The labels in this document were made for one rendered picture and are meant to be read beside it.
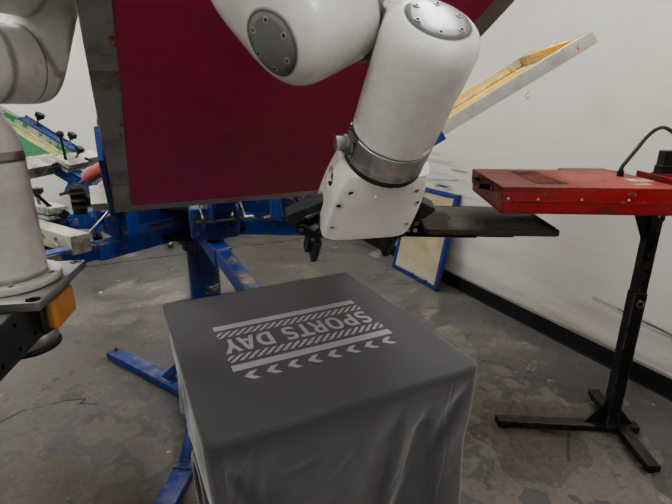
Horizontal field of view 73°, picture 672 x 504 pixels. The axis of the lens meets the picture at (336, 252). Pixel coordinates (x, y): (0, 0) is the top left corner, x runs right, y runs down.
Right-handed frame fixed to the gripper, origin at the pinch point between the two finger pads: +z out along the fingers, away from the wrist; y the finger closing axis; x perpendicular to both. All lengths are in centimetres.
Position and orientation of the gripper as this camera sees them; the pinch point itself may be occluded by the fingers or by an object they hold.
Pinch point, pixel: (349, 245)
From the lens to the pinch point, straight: 55.0
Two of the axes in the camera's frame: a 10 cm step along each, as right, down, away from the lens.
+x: -2.0, -8.4, 5.0
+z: -1.9, 5.4, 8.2
